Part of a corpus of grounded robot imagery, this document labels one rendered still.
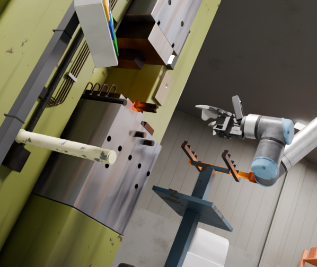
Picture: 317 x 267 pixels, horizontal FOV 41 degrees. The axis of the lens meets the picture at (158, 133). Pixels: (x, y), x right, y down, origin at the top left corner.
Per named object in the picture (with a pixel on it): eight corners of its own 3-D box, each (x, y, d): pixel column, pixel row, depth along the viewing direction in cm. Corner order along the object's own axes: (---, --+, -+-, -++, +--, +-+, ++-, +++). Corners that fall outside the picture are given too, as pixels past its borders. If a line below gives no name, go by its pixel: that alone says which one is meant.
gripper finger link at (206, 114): (192, 114, 161) (215, 123, 161) (197, 100, 163) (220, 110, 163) (191, 116, 164) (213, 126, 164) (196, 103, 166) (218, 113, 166)
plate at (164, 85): (162, 106, 228) (174, 80, 234) (155, 97, 221) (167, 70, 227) (159, 106, 229) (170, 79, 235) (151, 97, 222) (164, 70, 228)
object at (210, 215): (231, 232, 214) (233, 228, 214) (211, 206, 181) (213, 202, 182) (179, 215, 228) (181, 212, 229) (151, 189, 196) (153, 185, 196)
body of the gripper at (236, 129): (210, 127, 162) (240, 132, 155) (218, 108, 165) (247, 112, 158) (217, 137, 168) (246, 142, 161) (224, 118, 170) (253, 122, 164)
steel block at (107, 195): (124, 236, 186) (162, 146, 200) (73, 206, 157) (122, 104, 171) (38, 205, 217) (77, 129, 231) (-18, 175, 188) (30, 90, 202)
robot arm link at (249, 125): (259, 110, 155) (265, 123, 163) (247, 109, 158) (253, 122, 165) (252, 132, 152) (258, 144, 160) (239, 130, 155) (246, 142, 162)
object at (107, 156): (113, 168, 133) (120, 153, 135) (104, 161, 129) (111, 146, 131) (21, 145, 157) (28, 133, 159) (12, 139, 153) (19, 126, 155)
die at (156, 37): (166, 65, 204) (174, 50, 207) (147, 38, 189) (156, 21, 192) (100, 61, 227) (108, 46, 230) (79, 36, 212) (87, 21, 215)
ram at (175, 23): (184, 66, 218) (210, 6, 231) (150, 14, 188) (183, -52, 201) (121, 61, 241) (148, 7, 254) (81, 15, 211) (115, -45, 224)
